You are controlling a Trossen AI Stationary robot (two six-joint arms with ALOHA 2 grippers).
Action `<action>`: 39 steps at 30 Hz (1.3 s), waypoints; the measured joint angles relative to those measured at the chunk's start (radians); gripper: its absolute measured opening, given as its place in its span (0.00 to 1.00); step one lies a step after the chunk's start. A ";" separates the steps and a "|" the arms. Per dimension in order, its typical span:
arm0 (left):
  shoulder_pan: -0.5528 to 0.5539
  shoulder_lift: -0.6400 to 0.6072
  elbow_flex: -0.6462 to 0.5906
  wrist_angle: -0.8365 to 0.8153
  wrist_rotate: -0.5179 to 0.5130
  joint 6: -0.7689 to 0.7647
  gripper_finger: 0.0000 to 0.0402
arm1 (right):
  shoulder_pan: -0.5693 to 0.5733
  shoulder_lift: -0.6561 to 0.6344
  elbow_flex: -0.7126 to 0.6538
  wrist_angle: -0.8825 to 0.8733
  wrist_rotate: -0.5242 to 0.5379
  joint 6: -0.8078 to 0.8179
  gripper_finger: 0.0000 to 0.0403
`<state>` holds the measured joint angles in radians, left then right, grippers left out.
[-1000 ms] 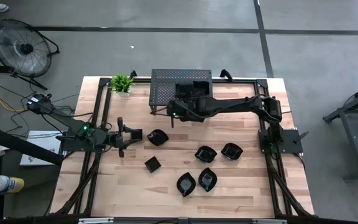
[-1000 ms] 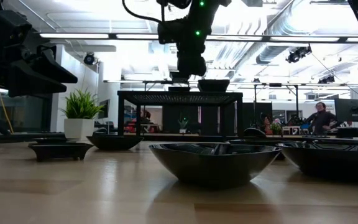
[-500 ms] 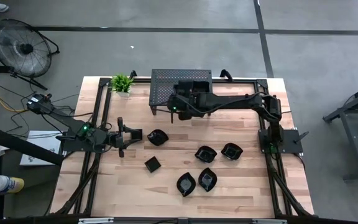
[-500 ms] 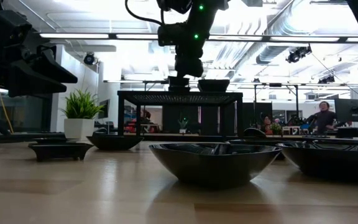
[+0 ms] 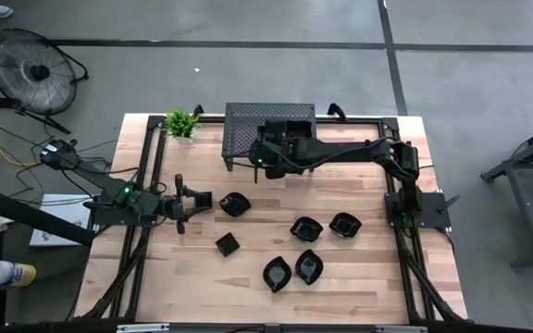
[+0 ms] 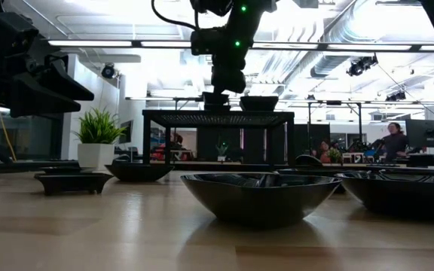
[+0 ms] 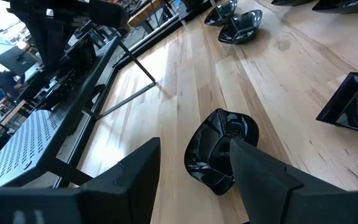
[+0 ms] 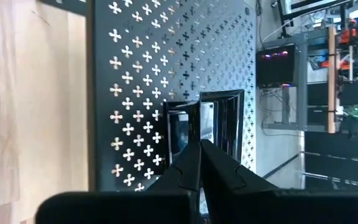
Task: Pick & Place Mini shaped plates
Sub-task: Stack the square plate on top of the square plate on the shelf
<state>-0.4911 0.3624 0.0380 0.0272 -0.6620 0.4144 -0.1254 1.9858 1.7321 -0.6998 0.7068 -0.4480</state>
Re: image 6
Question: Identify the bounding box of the leafy background desk plant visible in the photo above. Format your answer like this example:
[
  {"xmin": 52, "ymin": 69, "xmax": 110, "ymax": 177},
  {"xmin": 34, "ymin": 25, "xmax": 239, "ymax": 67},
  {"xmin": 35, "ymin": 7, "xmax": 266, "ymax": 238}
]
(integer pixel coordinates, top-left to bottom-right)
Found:
[{"xmin": 326, "ymin": 148, "xmax": 343, "ymax": 163}]

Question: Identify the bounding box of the person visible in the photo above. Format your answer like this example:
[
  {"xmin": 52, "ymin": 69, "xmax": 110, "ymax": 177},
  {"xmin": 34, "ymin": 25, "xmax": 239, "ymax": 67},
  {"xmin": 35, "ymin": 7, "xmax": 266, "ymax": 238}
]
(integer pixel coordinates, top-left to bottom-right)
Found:
[
  {"xmin": 316, "ymin": 141, "xmax": 334, "ymax": 163},
  {"xmin": 381, "ymin": 122, "xmax": 410, "ymax": 163},
  {"xmin": 151, "ymin": 131, "xmax": 188, "ymax": 162}
]

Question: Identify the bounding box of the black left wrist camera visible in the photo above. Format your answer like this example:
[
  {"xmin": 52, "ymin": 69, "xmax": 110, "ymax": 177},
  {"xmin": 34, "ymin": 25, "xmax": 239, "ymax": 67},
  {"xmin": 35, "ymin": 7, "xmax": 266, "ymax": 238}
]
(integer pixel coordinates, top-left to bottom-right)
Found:
[{"xmin": 0, "ymin": 12, "xmax": 40, "ymax": 43}]

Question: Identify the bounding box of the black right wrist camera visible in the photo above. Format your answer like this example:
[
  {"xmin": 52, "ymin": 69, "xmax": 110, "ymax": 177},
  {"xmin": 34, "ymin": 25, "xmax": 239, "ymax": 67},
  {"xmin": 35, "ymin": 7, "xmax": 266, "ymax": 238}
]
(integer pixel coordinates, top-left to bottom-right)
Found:
[{"xmin": 190, "ymin": 29, "xmax": 215, "ymax": 56}]

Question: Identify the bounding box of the black curved frame bracket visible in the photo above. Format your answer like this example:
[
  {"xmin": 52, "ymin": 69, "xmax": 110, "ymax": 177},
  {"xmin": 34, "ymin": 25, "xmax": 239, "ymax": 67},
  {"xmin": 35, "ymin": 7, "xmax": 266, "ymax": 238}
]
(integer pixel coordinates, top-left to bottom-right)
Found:
[{"xmin": 295, "ymin": 154, "xmax": 324, "ymax": 167}]

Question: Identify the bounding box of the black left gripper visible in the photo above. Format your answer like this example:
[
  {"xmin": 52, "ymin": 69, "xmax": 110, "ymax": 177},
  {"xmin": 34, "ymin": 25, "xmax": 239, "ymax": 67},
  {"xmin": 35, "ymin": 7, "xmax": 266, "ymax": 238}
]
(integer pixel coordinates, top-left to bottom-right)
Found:
[{"xmin": 0, "ymin": 39, "xmax": 96, "ymax": 117}]

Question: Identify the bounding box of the small background potted plant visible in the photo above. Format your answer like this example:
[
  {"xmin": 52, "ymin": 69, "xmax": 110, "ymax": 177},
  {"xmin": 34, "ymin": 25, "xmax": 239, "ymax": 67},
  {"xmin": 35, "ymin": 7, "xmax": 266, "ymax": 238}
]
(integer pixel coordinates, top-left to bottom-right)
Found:
[{"xmin": 215, "ymin": 141, "xmax": 230, "ymax": 162}]

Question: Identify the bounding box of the overhead LED light bar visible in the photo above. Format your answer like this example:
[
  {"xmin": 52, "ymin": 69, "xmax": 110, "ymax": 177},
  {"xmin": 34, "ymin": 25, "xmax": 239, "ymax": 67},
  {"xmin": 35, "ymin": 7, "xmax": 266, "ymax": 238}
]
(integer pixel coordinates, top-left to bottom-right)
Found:
[{"xmin": 47, "ymin": 38, "xmax": 434, "ymax": 53}]

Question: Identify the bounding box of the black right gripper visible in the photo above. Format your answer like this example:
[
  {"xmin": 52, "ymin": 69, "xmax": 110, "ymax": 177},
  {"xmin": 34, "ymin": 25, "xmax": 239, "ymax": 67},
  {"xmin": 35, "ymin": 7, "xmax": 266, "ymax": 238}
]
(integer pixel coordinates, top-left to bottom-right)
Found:
[{"xmin": 211, "ymin": 39, "xmax": 247, "ymax": 98}]

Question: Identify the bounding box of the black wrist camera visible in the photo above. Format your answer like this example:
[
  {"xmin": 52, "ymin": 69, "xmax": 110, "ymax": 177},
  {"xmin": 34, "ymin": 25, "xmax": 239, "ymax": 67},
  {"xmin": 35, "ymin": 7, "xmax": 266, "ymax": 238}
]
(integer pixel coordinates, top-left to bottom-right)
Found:
[
  {"xmin": 190, "ymin": 29, "xmax": 215, "ymax": 56},
  {"xmin": 0, "ymin": 12, "xmax": 40, "ymax": 43}
]

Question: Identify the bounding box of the black ceiling spotlight cluster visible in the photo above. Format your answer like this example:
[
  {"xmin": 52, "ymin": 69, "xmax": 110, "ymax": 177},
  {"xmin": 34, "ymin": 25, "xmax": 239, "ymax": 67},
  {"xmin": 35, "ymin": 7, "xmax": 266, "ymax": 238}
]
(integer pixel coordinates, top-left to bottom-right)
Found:
[
  {"xmin": 346, "ymin": 53, "xmax": 380, "ymax": 78},
  {"xmin": 385, "ymin": 90, "xmax": 408, "ymax": 102}
]

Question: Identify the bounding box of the black perforated metal shelf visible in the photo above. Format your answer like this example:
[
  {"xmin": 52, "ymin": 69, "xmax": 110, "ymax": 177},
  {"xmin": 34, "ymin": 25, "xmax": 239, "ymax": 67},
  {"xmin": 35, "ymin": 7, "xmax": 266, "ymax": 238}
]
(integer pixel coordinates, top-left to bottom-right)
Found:
[{"xmin": 142, "ymin": 108, "xmax": 297, "ymax": 178}]

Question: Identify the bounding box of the yellow power cable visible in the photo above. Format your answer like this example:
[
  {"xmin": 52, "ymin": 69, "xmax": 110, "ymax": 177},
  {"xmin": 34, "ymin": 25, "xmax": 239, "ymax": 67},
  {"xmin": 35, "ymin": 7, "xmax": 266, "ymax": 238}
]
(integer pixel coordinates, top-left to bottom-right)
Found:
[{"xmin": 0, "ymin": 111, "xmax": 18, "ymax": 163}]

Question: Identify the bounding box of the dark wall screen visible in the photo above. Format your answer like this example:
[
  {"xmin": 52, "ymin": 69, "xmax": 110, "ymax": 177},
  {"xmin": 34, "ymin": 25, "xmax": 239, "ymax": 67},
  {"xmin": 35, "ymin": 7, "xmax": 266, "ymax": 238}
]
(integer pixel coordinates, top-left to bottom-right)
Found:
[{"xmin": 118, "ymin": 119, "xmax": 135, "ymax": 145}]

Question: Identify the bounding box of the artificial plant in white pot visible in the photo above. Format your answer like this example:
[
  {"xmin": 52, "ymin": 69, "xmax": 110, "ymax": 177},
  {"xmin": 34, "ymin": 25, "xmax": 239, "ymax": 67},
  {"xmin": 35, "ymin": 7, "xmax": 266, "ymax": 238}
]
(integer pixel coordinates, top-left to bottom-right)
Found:
[{"xmin": 72, "ymin": 107, "xmax": 127, "ymax": 171}]

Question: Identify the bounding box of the black background metal frame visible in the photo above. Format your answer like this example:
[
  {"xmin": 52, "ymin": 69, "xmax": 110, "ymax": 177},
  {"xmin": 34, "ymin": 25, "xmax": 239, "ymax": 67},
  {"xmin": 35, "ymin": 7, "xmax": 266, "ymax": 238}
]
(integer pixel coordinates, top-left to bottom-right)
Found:
[{"xmin": 126, "ymin": 96, "xmax": 365, "ymax": 157}]

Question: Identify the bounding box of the black computer monitor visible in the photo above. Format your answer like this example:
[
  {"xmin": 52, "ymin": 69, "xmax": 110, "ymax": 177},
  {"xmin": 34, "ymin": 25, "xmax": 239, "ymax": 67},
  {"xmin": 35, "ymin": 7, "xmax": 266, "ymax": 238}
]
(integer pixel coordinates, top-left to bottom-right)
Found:
[{"xmin": 405, "ymin": 118, "xmax": 434, "ymax": 149}]

